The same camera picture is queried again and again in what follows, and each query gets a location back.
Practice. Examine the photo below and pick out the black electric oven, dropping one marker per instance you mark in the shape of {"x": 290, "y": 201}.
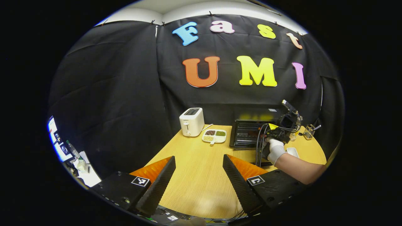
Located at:
{"x": 248, "y": 133}

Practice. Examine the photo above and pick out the glass bottle yellow label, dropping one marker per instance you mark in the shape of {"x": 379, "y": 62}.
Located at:
{"x": 293, "y": 136}

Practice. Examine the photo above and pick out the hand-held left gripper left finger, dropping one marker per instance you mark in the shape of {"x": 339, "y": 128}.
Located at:
{"x": 158, "y": 185}

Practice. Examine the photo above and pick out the white paper sheet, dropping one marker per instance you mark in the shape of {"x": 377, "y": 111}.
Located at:
{"x": 91, "y": 179}

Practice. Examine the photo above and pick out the black backdrop cloth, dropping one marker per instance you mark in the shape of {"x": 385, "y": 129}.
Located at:
{"x": 125, "y": 94}

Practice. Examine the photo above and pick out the white food tray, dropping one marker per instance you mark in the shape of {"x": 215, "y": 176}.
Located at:
{"x": 292, "y": 152}

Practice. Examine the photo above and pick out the divided white dish of beans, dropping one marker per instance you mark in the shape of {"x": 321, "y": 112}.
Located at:
{"x": 215, "y": 138}

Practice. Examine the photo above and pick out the lit computer screen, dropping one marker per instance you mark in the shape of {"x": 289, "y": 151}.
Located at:
{"x": 54, "y": 138}

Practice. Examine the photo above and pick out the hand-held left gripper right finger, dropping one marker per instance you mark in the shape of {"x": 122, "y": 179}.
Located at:
{"x": 238, "y": 185}

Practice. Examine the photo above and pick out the crumpled white paper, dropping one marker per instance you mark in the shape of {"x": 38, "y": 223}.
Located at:
{"x": 82, "y": 165}

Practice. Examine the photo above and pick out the white toaster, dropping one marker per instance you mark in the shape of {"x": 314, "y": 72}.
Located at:
{"x": 191, "y": 124}

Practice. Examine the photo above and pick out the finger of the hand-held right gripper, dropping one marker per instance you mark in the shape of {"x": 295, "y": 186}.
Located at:
{"x": 272, "y": 126}

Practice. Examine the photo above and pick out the clear plastic bottle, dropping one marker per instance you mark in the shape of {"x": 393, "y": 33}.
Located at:
{"x": 74, "y": 151}

